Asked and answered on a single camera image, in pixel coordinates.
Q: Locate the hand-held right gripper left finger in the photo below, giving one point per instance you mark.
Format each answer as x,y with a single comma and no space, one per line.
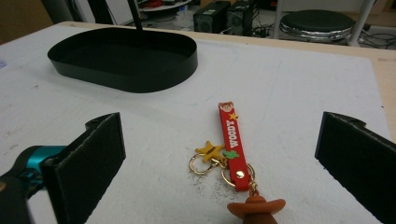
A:
84,168

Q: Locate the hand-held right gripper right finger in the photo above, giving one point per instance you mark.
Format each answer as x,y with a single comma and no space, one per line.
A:
361,161

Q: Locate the black oval tray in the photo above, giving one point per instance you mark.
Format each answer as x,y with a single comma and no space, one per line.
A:
124,59

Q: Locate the round black stool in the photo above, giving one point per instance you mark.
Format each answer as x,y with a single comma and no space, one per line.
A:
317,25

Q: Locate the black metal stand pole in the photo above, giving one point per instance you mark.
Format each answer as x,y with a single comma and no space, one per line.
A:
135,14

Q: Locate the round white shelf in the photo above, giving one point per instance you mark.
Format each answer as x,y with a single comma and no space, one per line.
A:
163,5

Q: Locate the black computer box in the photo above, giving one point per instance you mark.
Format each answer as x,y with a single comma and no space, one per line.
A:
210,17
238,17

